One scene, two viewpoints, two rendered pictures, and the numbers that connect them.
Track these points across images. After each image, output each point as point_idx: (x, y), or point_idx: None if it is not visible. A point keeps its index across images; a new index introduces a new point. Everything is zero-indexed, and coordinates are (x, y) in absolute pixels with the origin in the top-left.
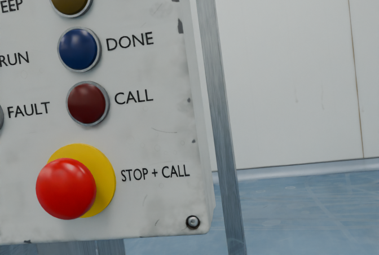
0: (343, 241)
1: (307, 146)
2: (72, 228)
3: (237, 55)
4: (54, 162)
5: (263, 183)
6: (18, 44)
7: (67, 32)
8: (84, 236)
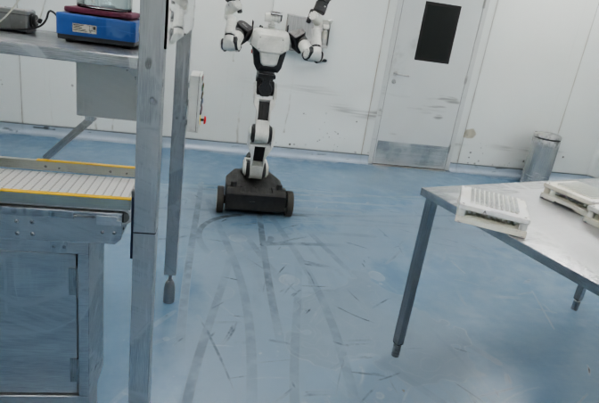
0: None
1: None
2: (199, 127)
3: None
4: (205, 116)
5: None
6: (201, 100)
7: (202, 98)
8: (199, 127)
